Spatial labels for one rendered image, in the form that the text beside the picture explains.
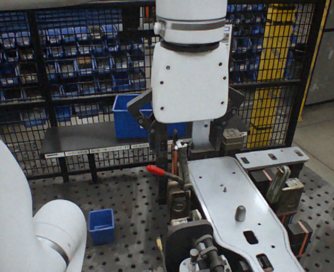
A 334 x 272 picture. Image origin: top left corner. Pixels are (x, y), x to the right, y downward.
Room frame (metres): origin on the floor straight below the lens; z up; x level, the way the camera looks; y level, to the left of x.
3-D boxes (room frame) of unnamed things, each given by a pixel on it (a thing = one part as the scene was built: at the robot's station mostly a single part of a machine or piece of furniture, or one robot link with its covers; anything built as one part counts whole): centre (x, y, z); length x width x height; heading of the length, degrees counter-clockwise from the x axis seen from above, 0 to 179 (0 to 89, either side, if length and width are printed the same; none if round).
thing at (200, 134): (1.05, -0.16, 1.17); 0.12 x 0.01 x 0.34; 102
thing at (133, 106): (0.37, 0.02, 1.52); 0.08 x 0.01 x 0.06; 102
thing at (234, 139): (1.08, -0.27, 0.88); 0.08 x 0.08 x 0.36; 12
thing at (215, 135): (0.40, -0.09, 1.47); 0.03 x 0.03 x 0.07; 12
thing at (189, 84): (0.38, -0.03, 1.55); 0.10 x 0.07 x 0.11; 102
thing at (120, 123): (1.17, 0.07, 1.10); 0.30 x 0.17 x 0.13; 92
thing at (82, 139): (1.17, 0.09, 1.02); 0.90 x 0.22 x 0.03; 102
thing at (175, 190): (0.75, -0.04, 0.88); 0.07 x 0.06 x 0.35; 102
